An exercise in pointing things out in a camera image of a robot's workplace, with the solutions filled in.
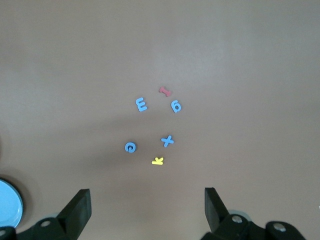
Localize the blue foam digit nine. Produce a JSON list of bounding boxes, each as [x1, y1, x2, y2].
[[170, 99, 183, 114]]

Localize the red foam letter I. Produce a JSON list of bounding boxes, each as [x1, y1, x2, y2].
[[158, 86, 173, 97]]

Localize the blue foam letter X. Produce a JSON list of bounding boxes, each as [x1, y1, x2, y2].
[[160, 135, 175, 148]]

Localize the brown table cover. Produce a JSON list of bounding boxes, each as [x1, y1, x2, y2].
[[0, 0, 320, 240]]

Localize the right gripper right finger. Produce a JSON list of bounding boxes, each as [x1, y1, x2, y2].
[[201, 186, 307, 240]]

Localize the blue foam letter C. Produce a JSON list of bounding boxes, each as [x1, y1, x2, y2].
[[124, 141, 138, 154]]

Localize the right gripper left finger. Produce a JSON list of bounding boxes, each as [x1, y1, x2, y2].
[[14, 188, 92, 240]]

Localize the blue foam letter E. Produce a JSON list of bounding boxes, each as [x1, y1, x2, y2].
[[135, 97, 149, 113]]

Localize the blue plate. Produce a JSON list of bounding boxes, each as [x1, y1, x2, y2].
[[0, 177, 25, 229]]

